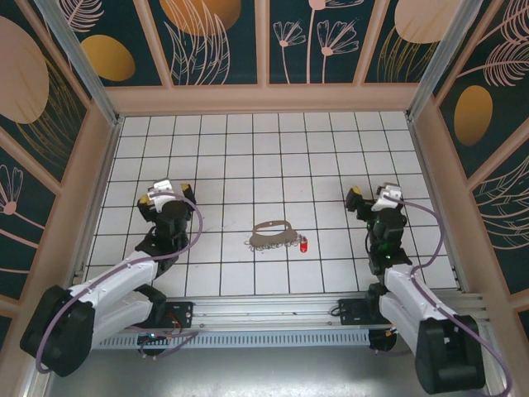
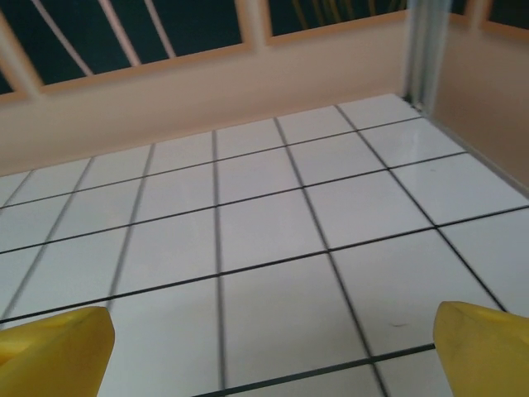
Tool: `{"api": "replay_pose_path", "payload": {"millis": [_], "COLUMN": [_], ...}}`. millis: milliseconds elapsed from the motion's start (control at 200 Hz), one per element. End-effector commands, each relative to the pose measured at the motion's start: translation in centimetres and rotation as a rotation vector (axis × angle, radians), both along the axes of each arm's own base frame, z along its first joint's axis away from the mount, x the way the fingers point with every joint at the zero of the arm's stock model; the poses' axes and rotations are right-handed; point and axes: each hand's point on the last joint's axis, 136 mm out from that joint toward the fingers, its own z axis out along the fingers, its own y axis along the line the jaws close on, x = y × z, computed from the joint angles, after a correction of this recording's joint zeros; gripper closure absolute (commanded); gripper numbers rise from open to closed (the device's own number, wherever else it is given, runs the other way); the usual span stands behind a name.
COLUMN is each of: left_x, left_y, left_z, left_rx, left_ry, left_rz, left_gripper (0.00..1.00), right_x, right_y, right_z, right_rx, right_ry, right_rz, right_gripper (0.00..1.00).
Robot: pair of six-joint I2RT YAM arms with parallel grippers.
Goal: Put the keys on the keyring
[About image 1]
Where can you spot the red capped key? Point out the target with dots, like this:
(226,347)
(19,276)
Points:
(304,247)

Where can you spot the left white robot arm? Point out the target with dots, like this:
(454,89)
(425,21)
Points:
(115,277)

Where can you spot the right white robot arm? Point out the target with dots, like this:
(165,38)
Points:
(405,285)

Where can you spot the grey metal sheet panel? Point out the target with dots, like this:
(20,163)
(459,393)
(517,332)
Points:
(248,372)

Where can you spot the aluminium table side rail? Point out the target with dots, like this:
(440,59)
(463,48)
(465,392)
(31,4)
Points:
(439,207)
(101,190)

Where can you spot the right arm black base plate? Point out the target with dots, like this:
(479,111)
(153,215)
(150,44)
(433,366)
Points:
(351,312)

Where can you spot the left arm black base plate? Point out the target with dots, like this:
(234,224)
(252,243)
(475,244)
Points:
(182,311)

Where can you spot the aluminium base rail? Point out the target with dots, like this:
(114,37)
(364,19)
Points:
(264,310)

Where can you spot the aluminium frame post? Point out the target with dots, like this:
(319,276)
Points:
(82,70)
(438,62)

